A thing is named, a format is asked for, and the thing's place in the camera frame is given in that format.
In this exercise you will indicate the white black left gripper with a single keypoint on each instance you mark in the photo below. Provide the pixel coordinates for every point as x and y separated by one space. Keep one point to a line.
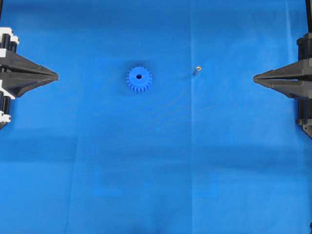
14 85

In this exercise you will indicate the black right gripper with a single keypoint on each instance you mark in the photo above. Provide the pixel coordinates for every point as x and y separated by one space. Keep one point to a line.
281 80

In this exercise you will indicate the small blue plastic gear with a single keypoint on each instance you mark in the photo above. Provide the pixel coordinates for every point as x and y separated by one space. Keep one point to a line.
139 79

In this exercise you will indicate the blue cloth mat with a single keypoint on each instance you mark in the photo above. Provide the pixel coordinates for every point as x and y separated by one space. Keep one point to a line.
214 153

